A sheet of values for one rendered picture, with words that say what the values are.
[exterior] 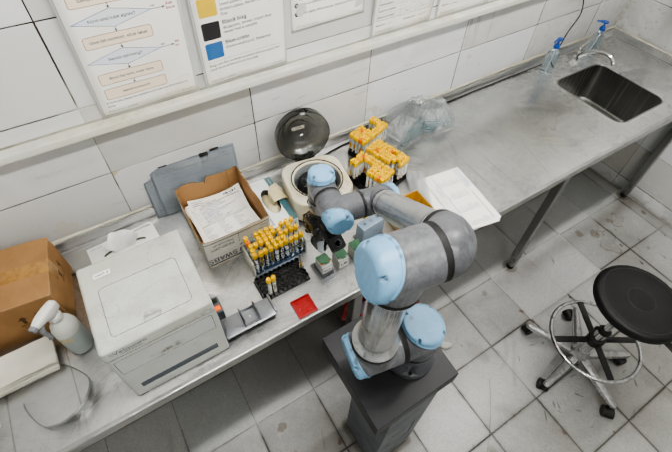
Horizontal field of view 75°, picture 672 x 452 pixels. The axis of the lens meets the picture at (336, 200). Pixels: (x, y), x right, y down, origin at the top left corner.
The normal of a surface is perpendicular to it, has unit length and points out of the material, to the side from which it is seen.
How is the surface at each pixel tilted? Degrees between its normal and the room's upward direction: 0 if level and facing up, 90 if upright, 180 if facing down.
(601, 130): 0
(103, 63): 93
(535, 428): 0
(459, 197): 0
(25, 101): 90
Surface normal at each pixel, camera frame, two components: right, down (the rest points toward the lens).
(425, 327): 0.18, -0.64
